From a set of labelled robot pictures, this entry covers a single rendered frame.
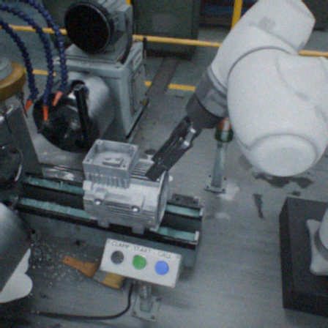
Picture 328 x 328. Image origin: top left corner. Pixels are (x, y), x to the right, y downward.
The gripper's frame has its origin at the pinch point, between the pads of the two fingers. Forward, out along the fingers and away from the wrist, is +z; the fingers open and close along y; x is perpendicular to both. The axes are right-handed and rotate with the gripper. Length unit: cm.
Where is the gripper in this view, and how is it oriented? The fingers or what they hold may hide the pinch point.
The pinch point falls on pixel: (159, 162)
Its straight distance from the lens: 73.7
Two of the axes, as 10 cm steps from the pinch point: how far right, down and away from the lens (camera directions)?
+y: -2.5, 6.5, -7.2
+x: 8.3, 5.2, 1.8
